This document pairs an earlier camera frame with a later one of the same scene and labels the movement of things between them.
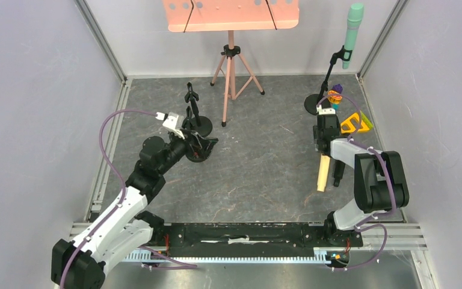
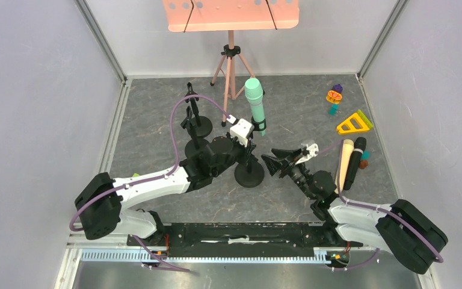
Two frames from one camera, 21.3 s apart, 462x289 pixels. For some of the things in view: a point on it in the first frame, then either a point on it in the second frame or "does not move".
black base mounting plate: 292,236 does not move
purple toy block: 338,88 does not move
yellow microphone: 323,171 → 347,149
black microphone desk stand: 202,125 does not move
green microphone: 354,18 → 254,94
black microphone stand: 313,101 → 251,173
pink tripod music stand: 229,15 does not move
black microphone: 338,171 → 360,145
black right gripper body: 316,136 → 298,172
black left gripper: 203,144 → 245,152
